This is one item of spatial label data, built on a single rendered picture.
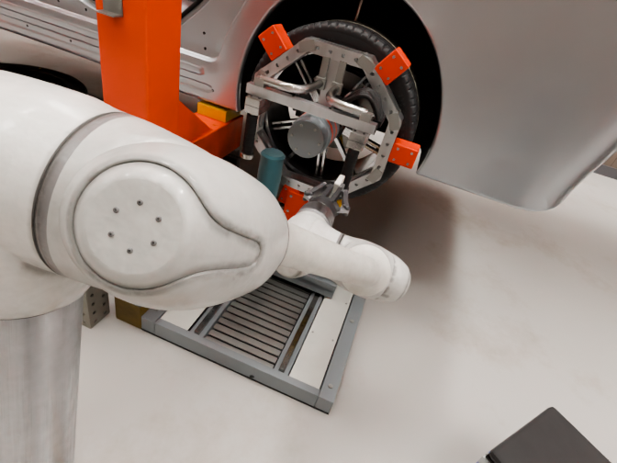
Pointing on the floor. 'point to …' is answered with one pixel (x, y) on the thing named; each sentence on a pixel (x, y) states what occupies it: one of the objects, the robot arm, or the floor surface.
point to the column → (95, 306)
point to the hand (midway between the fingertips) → (338, 184)
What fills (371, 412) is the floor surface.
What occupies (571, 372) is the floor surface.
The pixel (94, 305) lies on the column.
